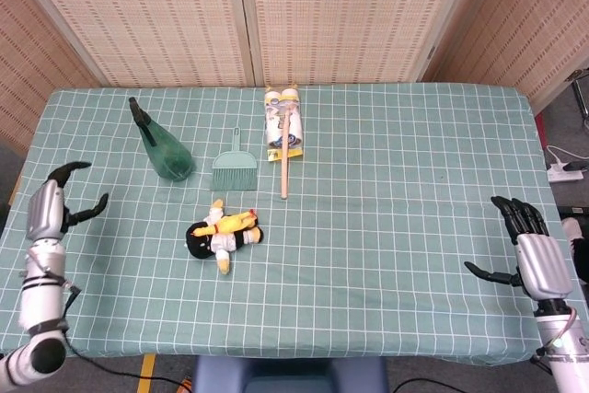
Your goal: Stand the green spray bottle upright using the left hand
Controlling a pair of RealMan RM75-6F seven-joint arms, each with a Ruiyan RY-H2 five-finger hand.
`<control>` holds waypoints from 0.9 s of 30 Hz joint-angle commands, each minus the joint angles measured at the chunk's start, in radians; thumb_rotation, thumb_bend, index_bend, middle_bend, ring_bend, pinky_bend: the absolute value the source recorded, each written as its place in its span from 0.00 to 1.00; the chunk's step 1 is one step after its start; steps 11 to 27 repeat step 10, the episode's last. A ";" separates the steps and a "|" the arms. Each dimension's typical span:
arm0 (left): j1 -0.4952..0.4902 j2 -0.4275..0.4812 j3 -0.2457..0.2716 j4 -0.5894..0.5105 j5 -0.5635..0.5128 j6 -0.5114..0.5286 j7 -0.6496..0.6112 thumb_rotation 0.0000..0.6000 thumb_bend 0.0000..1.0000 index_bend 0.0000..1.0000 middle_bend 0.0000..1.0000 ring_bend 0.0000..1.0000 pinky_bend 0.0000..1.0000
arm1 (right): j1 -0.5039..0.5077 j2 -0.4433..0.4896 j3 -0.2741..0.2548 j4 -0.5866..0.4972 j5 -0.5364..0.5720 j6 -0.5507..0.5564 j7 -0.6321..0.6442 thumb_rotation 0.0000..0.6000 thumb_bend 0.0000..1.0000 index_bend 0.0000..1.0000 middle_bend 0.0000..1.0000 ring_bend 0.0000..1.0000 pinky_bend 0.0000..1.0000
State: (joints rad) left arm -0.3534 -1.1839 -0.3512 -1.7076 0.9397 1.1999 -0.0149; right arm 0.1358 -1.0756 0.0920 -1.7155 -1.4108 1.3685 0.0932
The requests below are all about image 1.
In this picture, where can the orange floor object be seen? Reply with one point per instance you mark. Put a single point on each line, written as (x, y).
(185, 386)

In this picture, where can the yellow rubber chicken toy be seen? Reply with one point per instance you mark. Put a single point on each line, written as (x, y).
(230, 223)

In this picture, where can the bamboo folding screen panel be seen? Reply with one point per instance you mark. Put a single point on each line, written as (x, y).
(349, 15)
(529, 29)
(27, 66)
(152, 20)

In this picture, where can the metal chair leg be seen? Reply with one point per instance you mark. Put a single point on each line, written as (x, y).
(580, 98)

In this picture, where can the black trouser leg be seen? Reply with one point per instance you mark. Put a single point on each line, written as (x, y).
(582, 259)

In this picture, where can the green checked tablecloth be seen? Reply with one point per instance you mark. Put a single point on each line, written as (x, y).
(368, 227)

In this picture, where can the small green hand broom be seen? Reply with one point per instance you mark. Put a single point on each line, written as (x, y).
(234, 167)

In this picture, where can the yellow floor tape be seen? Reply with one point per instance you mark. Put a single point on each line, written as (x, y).
(146, 374)

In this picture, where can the lint roller refill pack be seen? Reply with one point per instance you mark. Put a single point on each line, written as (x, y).
(273, 126)

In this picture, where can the black box on floor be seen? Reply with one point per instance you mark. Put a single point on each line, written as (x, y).
(575, 211)

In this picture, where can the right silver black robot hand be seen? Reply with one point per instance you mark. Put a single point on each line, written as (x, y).
(543, 264)

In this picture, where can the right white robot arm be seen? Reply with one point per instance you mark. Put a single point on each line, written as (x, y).
(568, 356)

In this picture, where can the black white plush doll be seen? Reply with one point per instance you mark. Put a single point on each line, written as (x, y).
(202, 246)

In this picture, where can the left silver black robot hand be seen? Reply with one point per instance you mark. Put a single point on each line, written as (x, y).
(43, 213)

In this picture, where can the white power strip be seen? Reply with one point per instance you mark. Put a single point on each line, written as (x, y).
(563, 176)

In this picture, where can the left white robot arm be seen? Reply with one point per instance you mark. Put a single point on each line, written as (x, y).
(41, 301)

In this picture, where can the white shoe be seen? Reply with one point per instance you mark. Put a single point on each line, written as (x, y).
(572, 228)

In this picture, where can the green spray bottle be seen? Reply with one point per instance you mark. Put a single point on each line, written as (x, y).
(170, 158)

